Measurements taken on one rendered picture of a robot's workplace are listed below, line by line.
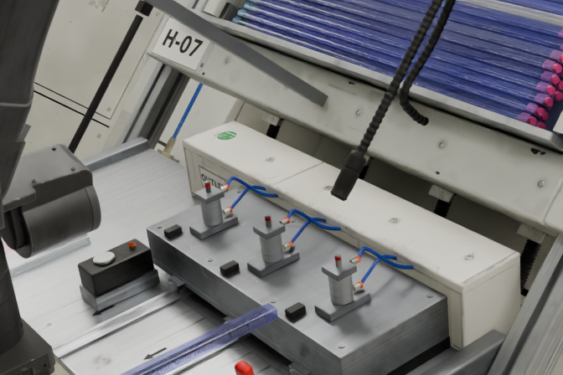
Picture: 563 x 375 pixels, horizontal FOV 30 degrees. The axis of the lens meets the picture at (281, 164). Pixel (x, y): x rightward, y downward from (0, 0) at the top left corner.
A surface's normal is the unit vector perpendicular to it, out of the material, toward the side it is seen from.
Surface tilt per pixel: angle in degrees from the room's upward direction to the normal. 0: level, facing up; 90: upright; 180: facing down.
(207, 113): 90
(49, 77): 90
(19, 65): 93
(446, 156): 90
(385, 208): 42
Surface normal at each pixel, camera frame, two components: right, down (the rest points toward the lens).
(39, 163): 0.15, -0.80
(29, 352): -0.10, -0.90
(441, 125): -0.65, -0.35
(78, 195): 0.49, -0.22
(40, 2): 0.66, 0.53
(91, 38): 0.60, 0.29
